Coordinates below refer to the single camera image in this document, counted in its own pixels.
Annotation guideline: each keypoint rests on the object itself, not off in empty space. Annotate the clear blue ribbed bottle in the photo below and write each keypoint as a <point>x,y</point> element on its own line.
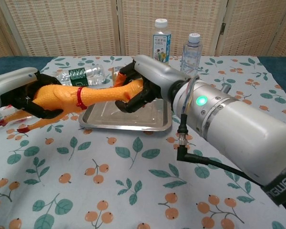
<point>191,57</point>

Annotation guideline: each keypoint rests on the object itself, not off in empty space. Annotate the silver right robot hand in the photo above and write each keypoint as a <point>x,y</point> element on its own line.
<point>157,71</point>

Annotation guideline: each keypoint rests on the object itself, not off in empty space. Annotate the white cap tea bottle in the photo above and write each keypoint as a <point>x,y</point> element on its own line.
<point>160,45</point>

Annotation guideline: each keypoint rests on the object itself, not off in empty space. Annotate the metal screen hinge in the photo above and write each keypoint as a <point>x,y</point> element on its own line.
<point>223,28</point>

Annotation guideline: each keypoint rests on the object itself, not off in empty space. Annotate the teal table cover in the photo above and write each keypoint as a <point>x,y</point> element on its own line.
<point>9,65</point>

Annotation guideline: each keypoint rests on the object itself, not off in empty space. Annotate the silver rectangular metal tray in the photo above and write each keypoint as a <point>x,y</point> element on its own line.
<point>133,121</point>

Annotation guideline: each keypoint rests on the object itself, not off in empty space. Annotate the yellow tea bottle without cap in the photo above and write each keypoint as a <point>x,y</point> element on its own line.
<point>114,71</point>

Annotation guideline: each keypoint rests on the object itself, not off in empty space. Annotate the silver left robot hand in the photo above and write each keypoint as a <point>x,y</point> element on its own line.
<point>12,82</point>

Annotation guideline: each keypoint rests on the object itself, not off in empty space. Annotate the yellow rubber chicken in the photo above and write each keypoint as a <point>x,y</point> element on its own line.
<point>62,95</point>

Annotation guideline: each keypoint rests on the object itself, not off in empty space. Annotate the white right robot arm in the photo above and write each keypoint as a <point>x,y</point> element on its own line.
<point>240,124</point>

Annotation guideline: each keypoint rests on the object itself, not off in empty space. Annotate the green label water bottle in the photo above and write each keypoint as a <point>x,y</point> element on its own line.
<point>90,75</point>

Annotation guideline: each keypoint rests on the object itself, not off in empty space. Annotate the floral leaf print tablecloth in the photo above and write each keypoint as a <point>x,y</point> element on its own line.
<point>109,179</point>

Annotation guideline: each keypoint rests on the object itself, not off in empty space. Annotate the woven rattan folding screen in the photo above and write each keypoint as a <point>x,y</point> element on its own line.
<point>62,23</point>

